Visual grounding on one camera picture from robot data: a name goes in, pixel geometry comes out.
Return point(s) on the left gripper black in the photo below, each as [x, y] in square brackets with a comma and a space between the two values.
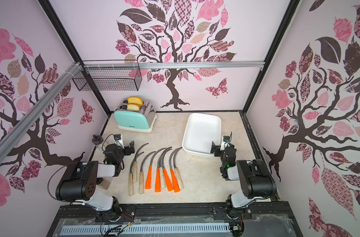
[126, 148]

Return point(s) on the white storage box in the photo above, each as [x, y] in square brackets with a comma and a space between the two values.
[202, 130]

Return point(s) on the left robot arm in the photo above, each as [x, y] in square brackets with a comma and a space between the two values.
[80, 181]

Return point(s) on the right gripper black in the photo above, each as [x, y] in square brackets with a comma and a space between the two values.
[217, 148]

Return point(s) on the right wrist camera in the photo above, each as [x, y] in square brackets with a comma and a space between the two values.
[226, 140]

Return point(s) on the mint green toaster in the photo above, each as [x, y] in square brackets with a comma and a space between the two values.
[139, 121]

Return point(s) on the small jar with black lid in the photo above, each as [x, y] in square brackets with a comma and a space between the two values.
[97, 140]

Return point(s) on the pale bread slice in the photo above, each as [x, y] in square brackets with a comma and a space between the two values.
[133, 107]

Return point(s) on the aluminium rail back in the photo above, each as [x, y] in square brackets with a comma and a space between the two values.
[174, 65]

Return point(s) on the aluminium rail left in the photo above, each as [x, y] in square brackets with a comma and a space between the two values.
[19, 130]

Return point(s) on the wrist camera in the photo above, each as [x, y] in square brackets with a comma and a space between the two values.
[118, 139]
[226, 140]

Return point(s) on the white cable duct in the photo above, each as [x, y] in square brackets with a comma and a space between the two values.
[138, 229]

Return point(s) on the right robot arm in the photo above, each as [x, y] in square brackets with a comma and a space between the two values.
[256, 182]

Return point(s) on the yellow bread slice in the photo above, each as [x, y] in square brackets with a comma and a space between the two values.
[135, 100]

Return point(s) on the black wire basket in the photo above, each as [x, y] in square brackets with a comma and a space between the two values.
[109, 75]

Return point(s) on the aluminium rail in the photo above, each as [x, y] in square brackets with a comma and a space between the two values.
[174, 65]
[19, 130]

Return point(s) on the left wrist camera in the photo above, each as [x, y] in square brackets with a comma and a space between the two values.
[118, 139]

